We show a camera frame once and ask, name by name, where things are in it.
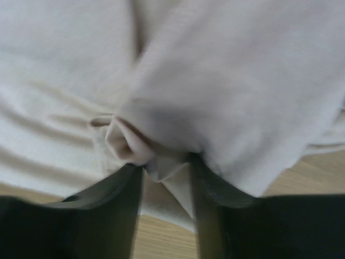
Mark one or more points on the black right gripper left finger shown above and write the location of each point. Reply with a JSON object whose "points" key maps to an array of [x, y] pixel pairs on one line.
{"points": [[97, 222]]}

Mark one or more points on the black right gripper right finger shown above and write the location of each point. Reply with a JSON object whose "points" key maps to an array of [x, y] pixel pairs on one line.
{"points": [[232, 224]]}

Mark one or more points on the beige t shirt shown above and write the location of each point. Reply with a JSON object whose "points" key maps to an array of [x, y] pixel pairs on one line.
{"points": [[87, 86]]}

